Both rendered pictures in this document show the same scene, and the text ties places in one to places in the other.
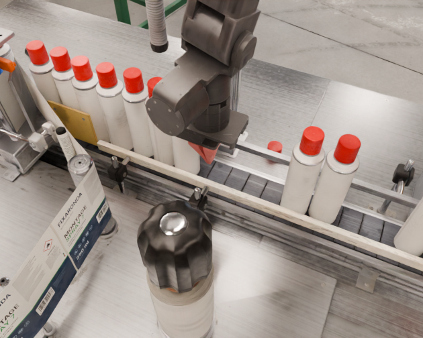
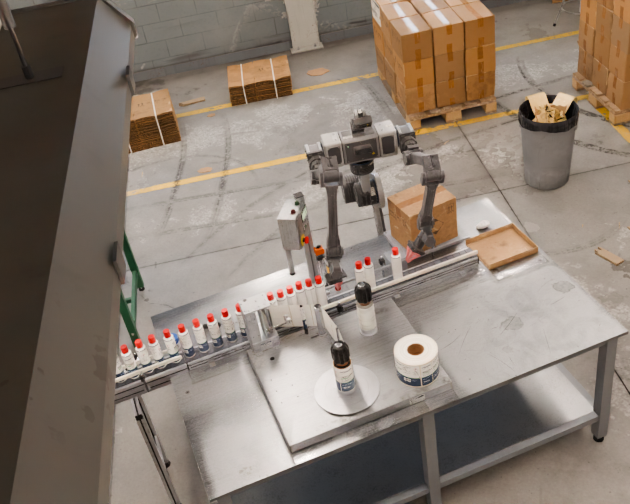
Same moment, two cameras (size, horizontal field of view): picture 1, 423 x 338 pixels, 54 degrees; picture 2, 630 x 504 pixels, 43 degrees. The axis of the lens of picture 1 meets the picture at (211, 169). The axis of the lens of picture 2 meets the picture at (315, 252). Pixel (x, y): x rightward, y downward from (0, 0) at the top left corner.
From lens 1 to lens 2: 354 cm
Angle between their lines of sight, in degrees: 31
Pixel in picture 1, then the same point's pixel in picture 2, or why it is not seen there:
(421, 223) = (396, 266)
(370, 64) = not seen: hidden behind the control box
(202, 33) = (334, 252)
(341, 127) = (347, 266)
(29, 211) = (297, 347)
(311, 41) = (239, 253)
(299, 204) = not seen: hidden behind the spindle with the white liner
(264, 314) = (383, 315)
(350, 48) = (268, 241)
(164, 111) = (337, 272)
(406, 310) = (411, 293)
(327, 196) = (371, 278)
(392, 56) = not seen: hidden behind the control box
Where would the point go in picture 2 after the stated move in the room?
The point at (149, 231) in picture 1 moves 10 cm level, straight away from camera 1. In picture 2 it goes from (359, 288) to (341, 284)
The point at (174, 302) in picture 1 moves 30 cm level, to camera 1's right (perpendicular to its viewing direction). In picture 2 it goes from (370, 306) to (409, 273)
